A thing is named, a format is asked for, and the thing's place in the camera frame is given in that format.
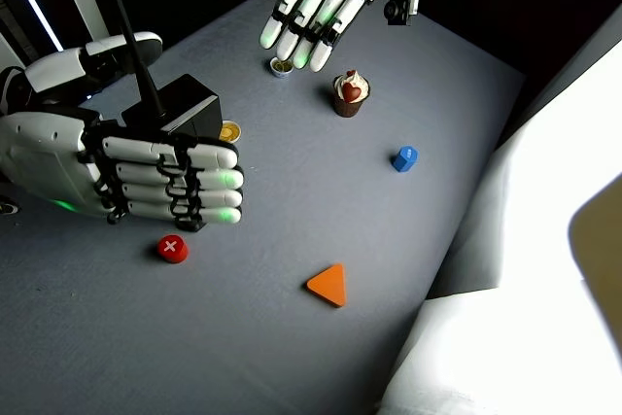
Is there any white cup yellow filling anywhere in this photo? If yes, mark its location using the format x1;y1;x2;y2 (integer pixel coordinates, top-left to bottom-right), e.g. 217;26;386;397
218;120;243;146

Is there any orange triangle block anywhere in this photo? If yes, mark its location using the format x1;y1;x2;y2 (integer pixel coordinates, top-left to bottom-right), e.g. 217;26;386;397
305;261;348;310

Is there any grey table cloth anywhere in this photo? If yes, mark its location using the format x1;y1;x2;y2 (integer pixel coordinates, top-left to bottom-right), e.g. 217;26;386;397
0;0;529;415

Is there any white cup green filling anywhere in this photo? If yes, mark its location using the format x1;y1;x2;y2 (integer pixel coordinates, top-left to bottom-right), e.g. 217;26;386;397
269;56;295;80

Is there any blue hexagonal block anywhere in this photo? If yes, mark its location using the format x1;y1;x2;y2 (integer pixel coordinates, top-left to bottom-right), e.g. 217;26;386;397
390;144;421;174

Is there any tan board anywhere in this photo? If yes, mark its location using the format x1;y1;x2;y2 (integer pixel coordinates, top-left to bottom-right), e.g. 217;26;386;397
567;175;622;356

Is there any toy cupcake with heart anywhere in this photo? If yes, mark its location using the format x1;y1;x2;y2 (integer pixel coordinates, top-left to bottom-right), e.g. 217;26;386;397
331;67;371;119

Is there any handheld controller with keypad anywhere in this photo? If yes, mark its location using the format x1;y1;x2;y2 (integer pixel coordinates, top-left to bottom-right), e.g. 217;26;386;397
111;0;225;145

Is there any red cylinder block white cross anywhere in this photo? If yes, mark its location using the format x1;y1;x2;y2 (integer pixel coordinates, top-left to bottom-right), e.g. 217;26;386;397
155;233;190;265

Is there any white backdrop sheet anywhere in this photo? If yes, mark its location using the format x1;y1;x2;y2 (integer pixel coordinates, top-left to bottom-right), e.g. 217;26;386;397
376;25;622;415

